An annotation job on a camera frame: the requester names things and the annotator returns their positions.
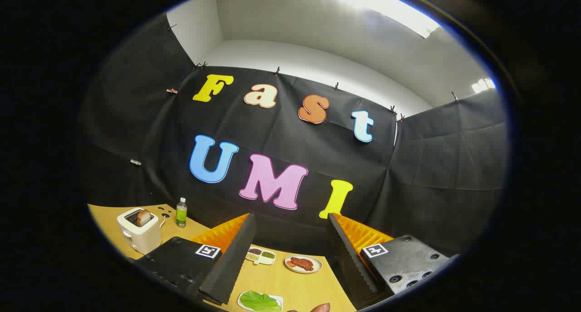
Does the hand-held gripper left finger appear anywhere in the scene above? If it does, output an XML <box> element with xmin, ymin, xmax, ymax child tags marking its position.
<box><xmin>132</xmin><ymin>213</ymin><xmax>257</xmax><ymax>306</ymax></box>

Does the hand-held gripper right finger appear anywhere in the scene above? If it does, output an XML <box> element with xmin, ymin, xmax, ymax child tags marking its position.
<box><xmin>328</xmin><ymin>213</ymin><xmax>460</xmax><ymax>311</ymax></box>

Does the green lettuce leaf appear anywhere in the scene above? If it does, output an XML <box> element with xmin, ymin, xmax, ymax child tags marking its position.
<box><xmin>240</xmin><ymin>292</ymin><xmax>282</xmax><ymax>312</ymax></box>

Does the white divided dish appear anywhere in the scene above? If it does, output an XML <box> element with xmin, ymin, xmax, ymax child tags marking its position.
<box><xmin>245</xmin><ymin>247</ymin><xmax>276</xmax><ymax>265</ymax></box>

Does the white round plate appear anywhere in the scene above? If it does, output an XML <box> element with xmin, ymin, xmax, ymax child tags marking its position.
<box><xmin>284</xmin><ymin>254</ymin><xmax>323</xmax><ymax>274</ymax></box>

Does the white square plate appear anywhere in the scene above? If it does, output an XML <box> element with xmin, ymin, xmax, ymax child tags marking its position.
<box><xmin>237</xmin><ymin>291</ymin><xmax>284</xmax><ymax>312</ymax></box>

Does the brown meat piece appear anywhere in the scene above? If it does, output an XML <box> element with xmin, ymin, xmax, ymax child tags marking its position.
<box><xmin>290</xmin><ymin>257</ymin><xmax>315</xmax><ymax>272</ymax></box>

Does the white toaster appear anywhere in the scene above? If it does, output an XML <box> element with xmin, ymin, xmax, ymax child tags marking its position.
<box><xmin>117</xmin><ymin>208</ymin><xmax>163</xmax><ymax>255</ymax></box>

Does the black backdrop cloth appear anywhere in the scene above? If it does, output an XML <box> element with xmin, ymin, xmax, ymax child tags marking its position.
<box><xmin>77</xmin><ymin>12</ymin><xmax>508</xmax><ymax>258</ymax></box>

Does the row of black clips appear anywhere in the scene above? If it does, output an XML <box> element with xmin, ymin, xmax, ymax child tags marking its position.
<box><xmin>166</xmin><ymin>23</ymin><xmax>459</xmax><ymax>122</ymax></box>

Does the small ceiling light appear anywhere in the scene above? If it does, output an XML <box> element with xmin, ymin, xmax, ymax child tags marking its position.
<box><xmin>471</xmin><ymin>78</ymin><xmax>496</xmax><ymax>94</ymax></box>

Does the ceiling light panel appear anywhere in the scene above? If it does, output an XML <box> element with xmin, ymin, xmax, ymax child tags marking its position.
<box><xmin>330</xmin><ymin>0</ymin><xmax>441</xmax><ymax>39</ymax></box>

